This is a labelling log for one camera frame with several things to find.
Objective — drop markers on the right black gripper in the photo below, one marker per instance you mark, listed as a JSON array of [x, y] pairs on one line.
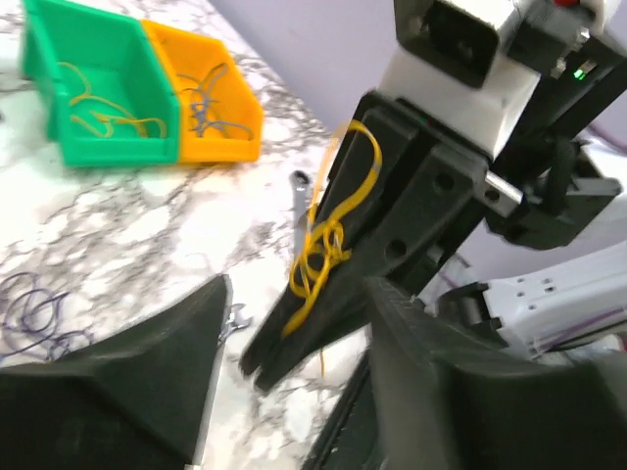
[[381, 155]]

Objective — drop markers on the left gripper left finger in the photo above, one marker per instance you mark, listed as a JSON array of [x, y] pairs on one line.
[[140, 399]]

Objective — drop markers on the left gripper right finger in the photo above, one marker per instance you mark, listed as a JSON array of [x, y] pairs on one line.
[[447, 400]]

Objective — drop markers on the small open-end wrench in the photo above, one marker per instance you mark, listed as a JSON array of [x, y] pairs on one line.
[[234, 322]]

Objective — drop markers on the yellow bin on right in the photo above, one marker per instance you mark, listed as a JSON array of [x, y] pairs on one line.
[[221, 121]]

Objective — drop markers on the green plastic bin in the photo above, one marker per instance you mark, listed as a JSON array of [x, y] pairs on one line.
[[107, 98]]

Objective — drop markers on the ratcheting ring wrench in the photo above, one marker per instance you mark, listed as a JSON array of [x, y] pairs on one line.
[[301, 191]]

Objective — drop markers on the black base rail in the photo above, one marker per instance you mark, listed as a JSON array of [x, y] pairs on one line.
[[349, 437]]

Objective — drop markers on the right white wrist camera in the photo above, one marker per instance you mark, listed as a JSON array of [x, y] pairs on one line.
[[474, 65]]

